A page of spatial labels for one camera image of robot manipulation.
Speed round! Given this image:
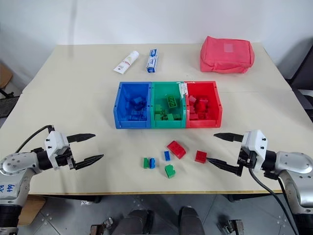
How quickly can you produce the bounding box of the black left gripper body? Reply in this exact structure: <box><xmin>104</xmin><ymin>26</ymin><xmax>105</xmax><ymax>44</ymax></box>
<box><xmin>54</xmin><ymin>145</ymin><xmax>78</xmax><ymax>171</ymax></box>

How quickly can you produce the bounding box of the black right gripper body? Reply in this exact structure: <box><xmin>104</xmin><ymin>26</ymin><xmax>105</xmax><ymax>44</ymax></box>
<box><xmin>236</xmin><ymin>146</ymin><xmax>256</xmax><ymax>177</ymax></box>

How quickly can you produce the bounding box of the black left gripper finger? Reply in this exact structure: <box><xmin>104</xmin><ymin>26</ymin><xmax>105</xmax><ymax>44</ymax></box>
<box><xmin>67</xmin><ymin>133</ymin><xmax>96</xmax><ymax>143</ymax></box>
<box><xmin>73</xmin><ymin>154</ymin><xmax>105</xmax><ymax>171</ymax></box>

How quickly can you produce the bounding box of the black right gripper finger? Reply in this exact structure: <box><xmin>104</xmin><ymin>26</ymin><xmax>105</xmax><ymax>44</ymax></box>
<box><xmin>207</xmin><ymin>157</ymin><xmax>242</xmax><ymax>177</ymax></box>
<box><xmin>213</xmin><ymin>132</ymin><xmax>245</xmax><ymax>143</ymax></box>

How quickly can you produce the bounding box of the small red square brick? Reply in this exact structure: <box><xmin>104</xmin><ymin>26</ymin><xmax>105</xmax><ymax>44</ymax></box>
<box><xmin>195</xmin><ymin>150</ymin><xmax>208</xmax><ymax>163</ymax></box>

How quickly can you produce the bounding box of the red plastic bin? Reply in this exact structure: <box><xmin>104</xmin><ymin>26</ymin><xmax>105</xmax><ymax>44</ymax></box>
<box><xmin>183</xmin><ymin>80</ymin><xmax>224</xmax><ymax>129</ymax></box>

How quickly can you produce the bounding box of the blue plastic bin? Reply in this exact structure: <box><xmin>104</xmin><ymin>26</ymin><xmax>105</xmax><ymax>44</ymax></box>
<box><xmin>113</xmin><ymin>82</ymin><xmax>153</xmax><ymax>130</ymax></box>

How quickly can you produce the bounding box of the large red curved brick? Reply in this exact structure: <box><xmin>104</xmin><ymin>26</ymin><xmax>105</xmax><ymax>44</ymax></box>
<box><xmin>166</xmin><ymin>140</ymin><xmax>187</xmax><ymax>160</ymax></box>

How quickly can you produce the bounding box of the green square brick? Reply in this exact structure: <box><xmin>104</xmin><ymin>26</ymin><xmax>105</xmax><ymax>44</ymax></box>
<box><xmin>164</xmin><ymin>164</ymin><xmax>177</xmax><ymax>179</ymax></box>

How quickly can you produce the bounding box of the wooden board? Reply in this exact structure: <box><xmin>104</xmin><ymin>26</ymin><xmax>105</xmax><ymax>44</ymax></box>
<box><xmin>18</xmin><ymin>195</ymin><xmax>47</xmax><ymax>226</ymax></box>

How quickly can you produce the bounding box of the dark rounded shape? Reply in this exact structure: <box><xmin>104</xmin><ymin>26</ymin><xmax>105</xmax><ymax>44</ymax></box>
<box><xmin>178</xmin><ymin>206</ymin><xmax>206</xmax><ymax>235</ymax></box>
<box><xmin>111</xmin><ymin>209</ymin><xmax>155</xmax><ymax>235</ymax></box>

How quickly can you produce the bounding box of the white tape strip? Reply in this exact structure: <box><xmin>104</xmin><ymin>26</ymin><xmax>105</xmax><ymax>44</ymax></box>
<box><xmin>177</xmin><ymin>82</ymin><xmax>188</xmax><ymax>100</ymax></box>

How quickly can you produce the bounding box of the large green studded brick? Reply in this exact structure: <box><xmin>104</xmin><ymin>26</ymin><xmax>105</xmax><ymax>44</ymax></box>
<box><xmin>166</xmin><ymin>94</ymin><xmax>180</xmax><ymax>109</ymax></box>

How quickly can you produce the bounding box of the green plastic bin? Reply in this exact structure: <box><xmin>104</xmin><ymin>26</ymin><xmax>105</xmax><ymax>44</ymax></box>
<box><xmin>149</xmin><ymin>81</ymin><xmax>188</xmax><ymax>129</ymax></box>

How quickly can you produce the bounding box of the pink fabric pouch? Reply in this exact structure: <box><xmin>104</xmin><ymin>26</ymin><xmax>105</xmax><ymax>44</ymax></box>
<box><xmin>199</xmin><ymin>35</ymin><xmax>256</xmax><ymax>74</ymax></box>

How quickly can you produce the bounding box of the white toothpaste tube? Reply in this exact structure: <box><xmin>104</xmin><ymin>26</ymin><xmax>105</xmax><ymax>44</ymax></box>
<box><xmin>113</xmin><ymin>50</ymin><xmax>140</xmax><ymax>75</ymax></box>

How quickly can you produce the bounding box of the black office chair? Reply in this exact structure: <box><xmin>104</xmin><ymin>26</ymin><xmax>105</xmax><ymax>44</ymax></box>
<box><xmin>285</xmin><ymin>36</ymin><xmax>313</xmax><ymax>118</ymax></box>

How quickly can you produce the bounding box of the blue white toothpaste box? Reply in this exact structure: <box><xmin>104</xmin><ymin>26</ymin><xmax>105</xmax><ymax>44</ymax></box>
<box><xmin>146</xmin><ymin>48</ymin><xmax>158</xmax><ymax>73</ymax></box>

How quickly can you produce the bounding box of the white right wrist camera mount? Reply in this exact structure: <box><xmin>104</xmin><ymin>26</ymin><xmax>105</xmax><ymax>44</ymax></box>
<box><xmin>241</xmin><ymin>129</ymin><xmax>269</xmax><ymax>172</ymax></box>

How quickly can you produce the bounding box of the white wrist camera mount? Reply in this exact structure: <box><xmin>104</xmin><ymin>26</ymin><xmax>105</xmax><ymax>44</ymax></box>
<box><xmin>44</xmin><ymin>131</ymin><xmax>70</xmax><ymax>170</ymax></box>
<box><xmin>241</xmin><ymin>129</ymin><xmax>269</xmax><ymax>172</ymax></box>

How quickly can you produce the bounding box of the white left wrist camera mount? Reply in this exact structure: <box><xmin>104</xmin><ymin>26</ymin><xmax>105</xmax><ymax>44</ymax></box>
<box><xmin>44</xmin><ymin>131</ymin><xmax>70</xmax><ymax>170</ymax></box>

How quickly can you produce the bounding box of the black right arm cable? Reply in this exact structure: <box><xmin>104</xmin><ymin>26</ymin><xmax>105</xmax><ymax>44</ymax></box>
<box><xmin>248</xmin><ymin>167</ymin><xmax>298</xmax><ymax>235</ymax></box>

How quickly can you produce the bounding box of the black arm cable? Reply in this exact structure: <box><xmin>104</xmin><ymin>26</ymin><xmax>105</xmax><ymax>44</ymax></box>
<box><xmin>15</xmin><ymin>125</ymin><xmax>55</xmax><ymax>153</ymax></box>
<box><xmin>248</xmin><ymin>167</ymin><xmax>298</xmax><ymax>235</ymax></box>

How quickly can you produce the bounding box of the black table frame bar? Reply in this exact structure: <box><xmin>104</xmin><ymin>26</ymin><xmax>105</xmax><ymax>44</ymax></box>
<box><xmin>227</xmin><ymin>192</ymin><xmax>273</xmax><ymax>203</ymax></box>
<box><xmin>55</xmin><ymin>194</ymin><xmax>102</xmax><ymax>204</ymax></box>

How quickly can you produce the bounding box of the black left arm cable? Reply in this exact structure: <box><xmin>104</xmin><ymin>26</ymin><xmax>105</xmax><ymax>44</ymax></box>
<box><xmin>15</xmin><ymin>125</ymin><xmax>55</xmax><ymax>153</ymax></box>

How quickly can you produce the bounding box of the metal caster bracket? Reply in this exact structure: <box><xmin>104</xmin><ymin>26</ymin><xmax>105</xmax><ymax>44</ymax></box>
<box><xmin>89</xmin><ymin>216</ymin><xmax>114</xmax><ymax>235</ymax></box>
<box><xmin>220</xmin><ymin>219</ymin><xmax>246</xmax><ymax>235</ymax></box>

